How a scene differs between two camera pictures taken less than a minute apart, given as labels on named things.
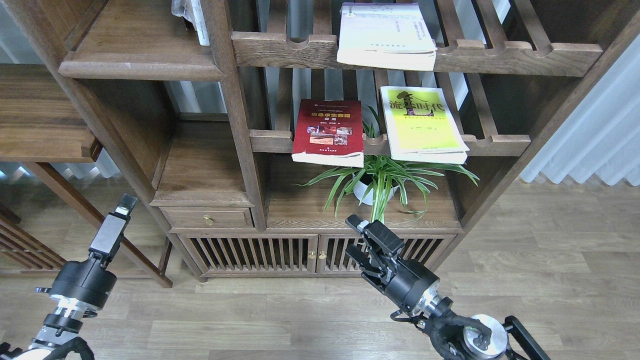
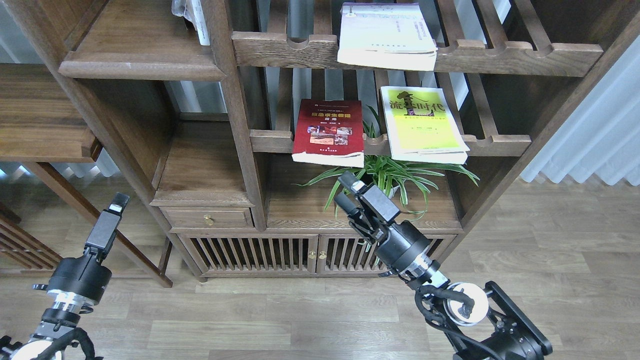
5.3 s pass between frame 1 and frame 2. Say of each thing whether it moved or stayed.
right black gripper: moved
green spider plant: stayed
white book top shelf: stayed
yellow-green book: stayed
